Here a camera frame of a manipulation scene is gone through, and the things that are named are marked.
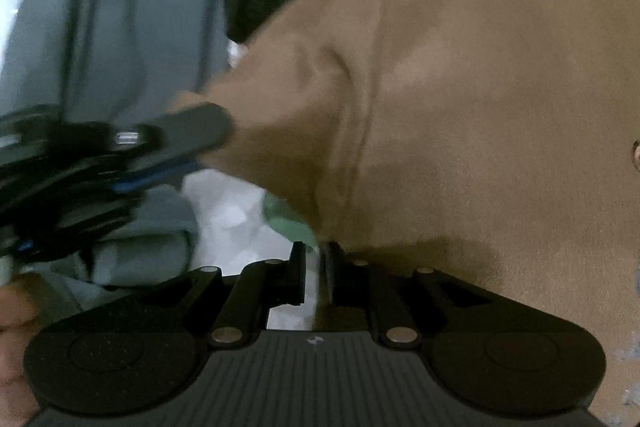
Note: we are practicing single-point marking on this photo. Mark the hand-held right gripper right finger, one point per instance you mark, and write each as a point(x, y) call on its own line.
point(334, 277)

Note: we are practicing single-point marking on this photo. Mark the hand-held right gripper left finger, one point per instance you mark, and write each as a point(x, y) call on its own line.
point(298, 272)

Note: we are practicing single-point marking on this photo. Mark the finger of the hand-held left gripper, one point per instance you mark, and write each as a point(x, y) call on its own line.
point(150, 177)
point(195, 127)

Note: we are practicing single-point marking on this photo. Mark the brown shirt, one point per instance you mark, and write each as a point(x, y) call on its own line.
point(450, 107)

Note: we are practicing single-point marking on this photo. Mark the person's left hand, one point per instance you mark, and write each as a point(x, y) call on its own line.
point(15, 332)

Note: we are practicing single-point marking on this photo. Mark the bear print blanket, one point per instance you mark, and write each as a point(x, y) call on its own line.
point(225, 207)

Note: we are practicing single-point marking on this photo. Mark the grey garment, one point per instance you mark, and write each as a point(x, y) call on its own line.
point(125, 7)

